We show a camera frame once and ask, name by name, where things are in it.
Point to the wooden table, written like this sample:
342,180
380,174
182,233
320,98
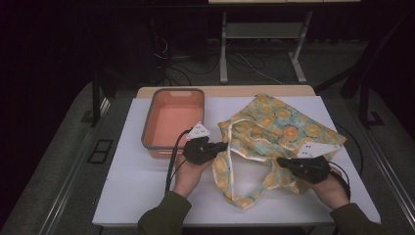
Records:
228,90

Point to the orange bin with grey rim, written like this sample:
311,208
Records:
169,120

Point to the orange-print green cloth bag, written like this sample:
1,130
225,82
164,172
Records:
277,130

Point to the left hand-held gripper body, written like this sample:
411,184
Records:
199,150

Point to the person's left hand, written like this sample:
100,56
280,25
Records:
189,176

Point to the grey metal stand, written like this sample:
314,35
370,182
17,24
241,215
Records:
261,31

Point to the black metal stand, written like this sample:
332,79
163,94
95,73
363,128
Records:
365,98
95,98

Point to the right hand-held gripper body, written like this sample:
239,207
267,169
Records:
310,168

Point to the person's right hand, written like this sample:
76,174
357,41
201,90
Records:
329,192

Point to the white board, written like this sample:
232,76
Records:
137,182

